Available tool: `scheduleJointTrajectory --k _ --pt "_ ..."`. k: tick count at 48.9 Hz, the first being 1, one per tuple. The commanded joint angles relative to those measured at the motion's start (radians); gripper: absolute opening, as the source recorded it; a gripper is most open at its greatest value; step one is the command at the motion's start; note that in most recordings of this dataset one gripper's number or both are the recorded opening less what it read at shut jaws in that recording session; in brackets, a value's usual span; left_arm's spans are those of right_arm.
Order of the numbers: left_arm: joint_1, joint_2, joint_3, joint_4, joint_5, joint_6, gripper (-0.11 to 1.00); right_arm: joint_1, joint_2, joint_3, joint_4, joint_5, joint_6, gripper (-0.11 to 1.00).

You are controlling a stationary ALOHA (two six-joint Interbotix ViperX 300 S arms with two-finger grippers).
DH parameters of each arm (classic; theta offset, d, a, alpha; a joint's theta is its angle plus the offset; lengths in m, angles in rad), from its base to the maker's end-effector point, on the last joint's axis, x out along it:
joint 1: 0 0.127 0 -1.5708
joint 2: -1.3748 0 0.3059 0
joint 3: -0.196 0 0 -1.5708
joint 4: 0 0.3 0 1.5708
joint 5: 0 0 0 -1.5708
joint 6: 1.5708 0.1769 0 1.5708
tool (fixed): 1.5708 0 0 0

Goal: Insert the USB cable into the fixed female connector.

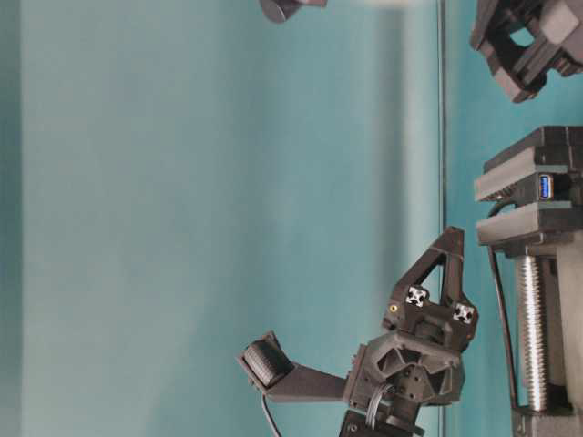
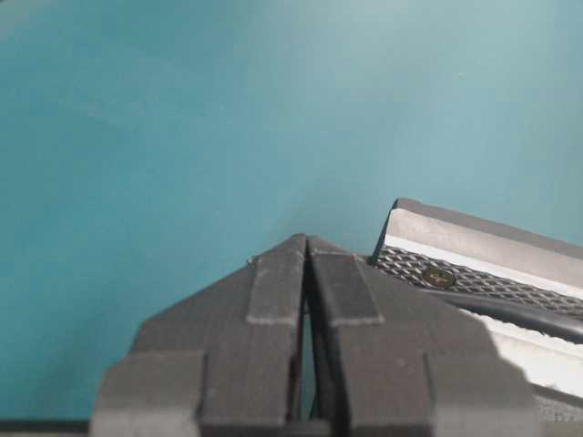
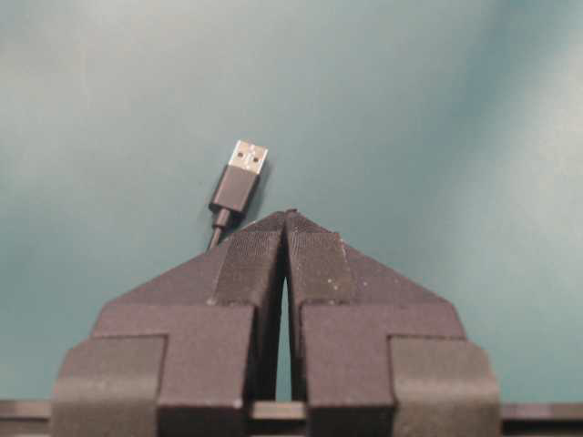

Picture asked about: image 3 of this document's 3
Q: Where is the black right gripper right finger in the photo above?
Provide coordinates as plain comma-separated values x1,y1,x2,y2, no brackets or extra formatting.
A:
285,211,501,436

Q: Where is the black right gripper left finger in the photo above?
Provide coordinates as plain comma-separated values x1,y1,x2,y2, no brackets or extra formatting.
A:
51,212,285,436

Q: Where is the black USB cable with plug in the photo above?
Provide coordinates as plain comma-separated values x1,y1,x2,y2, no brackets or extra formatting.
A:
207,139,270,250

